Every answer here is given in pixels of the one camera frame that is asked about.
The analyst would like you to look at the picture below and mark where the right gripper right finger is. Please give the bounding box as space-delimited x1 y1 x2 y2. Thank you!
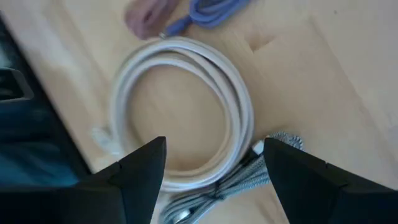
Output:
263 137 398 224

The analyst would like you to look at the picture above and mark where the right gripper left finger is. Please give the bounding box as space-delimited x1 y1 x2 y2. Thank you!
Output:
0 136 167 224

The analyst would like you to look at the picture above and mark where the grey braided cable bundle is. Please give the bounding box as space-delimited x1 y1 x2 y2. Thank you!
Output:
158 130 305 224

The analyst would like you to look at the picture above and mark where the white cable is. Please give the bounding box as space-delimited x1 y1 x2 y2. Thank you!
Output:
90 36 255 193

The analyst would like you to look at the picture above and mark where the pink cable bundle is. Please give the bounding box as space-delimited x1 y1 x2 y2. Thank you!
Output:
124 0 180 40

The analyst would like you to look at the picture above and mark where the purple cable bundle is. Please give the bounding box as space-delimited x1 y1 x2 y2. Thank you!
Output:
160 0 252 40

